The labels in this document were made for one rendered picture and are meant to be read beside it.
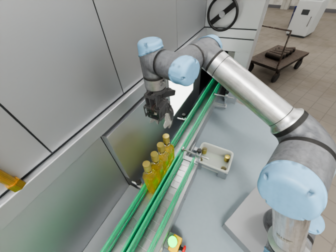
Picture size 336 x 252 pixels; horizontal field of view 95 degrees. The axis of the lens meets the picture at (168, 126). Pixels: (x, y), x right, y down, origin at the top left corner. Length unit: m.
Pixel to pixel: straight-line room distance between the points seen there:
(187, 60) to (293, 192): 0.36
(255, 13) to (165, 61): 1.02
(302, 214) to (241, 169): 0.78
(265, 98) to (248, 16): 0.96
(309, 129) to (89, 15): 0.64
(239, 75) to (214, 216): 0.79
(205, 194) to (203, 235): 0.21
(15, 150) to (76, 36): 0.32
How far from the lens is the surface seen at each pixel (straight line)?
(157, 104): 0.57
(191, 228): 1.02
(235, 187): 1.13
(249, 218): 1.00
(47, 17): 0.50
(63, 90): 0.52
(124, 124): 0.67
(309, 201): 0.42
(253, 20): 1.39
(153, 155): 0.71
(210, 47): 0.51
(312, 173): 0.42
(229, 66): 0.49
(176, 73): 0.41
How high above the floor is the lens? 1.75
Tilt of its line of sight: 46 degrees down
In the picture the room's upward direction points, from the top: 6 degrees counter-clockwise
